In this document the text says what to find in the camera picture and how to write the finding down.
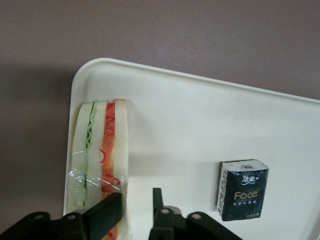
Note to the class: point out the black Face tissue pack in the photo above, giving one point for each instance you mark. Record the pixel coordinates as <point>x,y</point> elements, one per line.
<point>243,192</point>

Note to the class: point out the plastic-wrapped white bread sandwich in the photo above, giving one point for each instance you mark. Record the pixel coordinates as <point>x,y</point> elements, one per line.
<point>96,140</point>

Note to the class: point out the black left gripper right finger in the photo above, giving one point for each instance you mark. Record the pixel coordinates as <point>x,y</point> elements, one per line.
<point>170,225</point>

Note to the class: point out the cream rectangular plastic tray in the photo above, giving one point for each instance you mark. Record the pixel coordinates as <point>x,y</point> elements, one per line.
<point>187,125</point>

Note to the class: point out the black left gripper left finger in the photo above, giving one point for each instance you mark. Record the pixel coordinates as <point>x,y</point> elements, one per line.
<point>100,217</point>

